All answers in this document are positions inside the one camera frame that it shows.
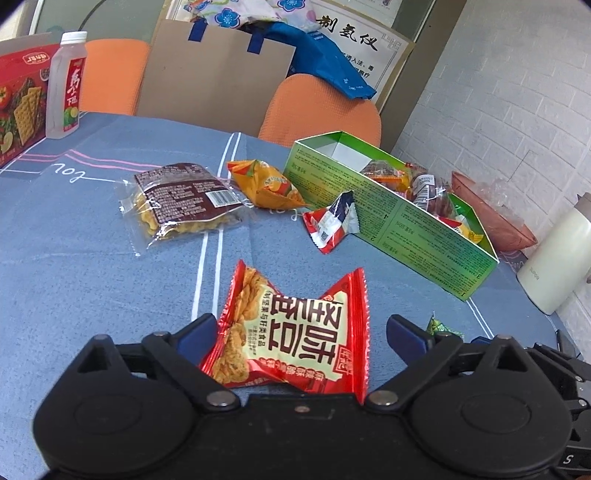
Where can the small red snack packet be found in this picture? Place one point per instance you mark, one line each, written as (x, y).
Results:
(450, 222)

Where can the blue plastic bag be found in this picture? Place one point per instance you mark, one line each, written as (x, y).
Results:
(323, 60)

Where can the pink plastic basin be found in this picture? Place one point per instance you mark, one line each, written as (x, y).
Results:
(503, 226)

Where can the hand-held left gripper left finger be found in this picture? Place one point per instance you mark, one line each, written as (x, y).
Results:
(196, 337)

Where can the large red snack packet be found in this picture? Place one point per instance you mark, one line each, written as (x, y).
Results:
(286, 341)

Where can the calligraphy wall poster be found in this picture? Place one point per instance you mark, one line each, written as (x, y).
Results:
(388, 64)

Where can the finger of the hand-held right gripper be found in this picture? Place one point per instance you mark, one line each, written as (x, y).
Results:
(480, 340)

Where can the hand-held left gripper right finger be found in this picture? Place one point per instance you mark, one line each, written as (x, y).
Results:
(408, 339)

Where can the floral cloth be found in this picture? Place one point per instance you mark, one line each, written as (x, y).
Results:
(286, 9)

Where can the blue striped tablecloth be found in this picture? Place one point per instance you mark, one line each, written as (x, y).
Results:
(92, 277)

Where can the small green candy packet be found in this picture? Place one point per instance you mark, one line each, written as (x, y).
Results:
(438, 328)

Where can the clear drink bottle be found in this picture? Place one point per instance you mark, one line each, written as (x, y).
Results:
(64, 92)

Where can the red and white snack packet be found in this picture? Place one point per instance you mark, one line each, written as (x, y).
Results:
(325, 226)

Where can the clear plastic wrapper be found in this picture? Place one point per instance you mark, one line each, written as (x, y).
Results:
(496, 194)

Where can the red cracker box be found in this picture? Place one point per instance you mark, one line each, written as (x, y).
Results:
(23, 92)

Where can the white thermos jug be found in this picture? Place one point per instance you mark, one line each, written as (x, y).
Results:
(554, 267)

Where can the orange chair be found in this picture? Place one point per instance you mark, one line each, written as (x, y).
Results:
(318, 115)
(111, 74)

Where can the green cardboard box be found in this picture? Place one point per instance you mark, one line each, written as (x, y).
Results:
(415, 235)

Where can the brown paper bag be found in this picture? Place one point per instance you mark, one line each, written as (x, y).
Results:
(207, 83)

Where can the brown clear snack packet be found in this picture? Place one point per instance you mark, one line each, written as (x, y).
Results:
(180, 194)

